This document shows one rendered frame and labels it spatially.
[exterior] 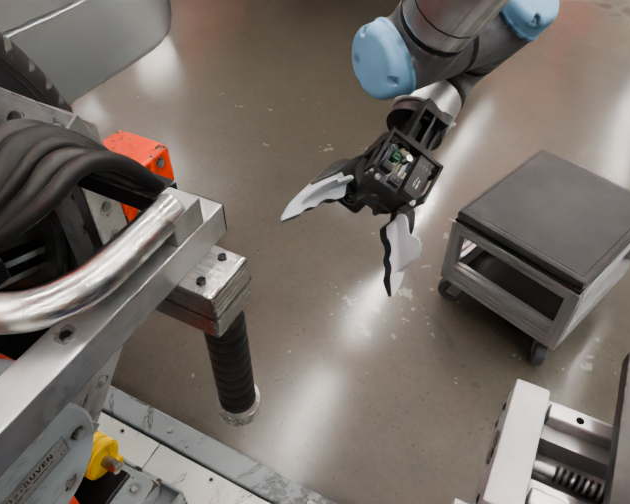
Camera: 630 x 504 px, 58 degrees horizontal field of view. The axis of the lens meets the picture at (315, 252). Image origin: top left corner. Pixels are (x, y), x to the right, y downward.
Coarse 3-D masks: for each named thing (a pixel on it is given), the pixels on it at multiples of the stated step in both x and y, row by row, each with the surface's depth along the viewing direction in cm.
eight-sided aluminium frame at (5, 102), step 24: (0, 96) 45; (0, 120) 46; (48, 120) 50; (72, 120) 52; (72, 192) 58; (72, 216) 62; (96, 216) 60; (120, 216) 63; (72, 240) 65; (96, 240) 62; (96, 384) 69; (96, 408) 71
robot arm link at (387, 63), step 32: (416, 0) 49; (448, 0) 46; (480, 0) 45; (384, 32) 52; (416, 32) 50; (448, 32) 49; (480, 32) 50; (384, 64) 53; (416, 64) 53; (448, 64) 54; (384, 96) 55
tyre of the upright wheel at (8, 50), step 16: (0, 32) 54; (0, 48) 53; (16, 48) 55; (0, 64) 53; (16, 64) 55; (32, 64) 57; (0, 80) 54; (16, 80) 55; (32, 80) 57; (48, 80) 60; (32, 96) 57; (48, 96) 59
